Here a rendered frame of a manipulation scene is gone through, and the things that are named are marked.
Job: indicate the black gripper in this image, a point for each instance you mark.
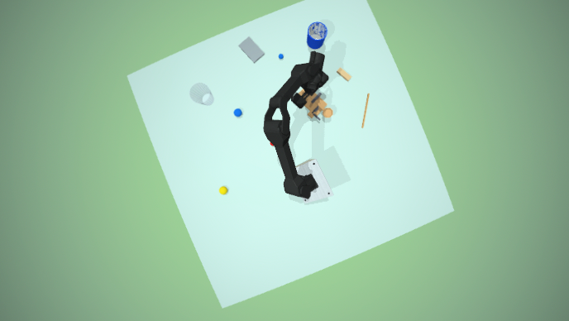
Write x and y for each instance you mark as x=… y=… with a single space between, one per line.
x=300 y=101

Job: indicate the blue mug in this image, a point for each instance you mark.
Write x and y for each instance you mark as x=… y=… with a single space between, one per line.
x=316 y=35

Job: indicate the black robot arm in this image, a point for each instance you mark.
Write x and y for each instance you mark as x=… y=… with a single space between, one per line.
x=278 y=132

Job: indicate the tan rectangular block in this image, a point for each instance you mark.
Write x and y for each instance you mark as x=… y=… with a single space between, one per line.
x=344 y=74

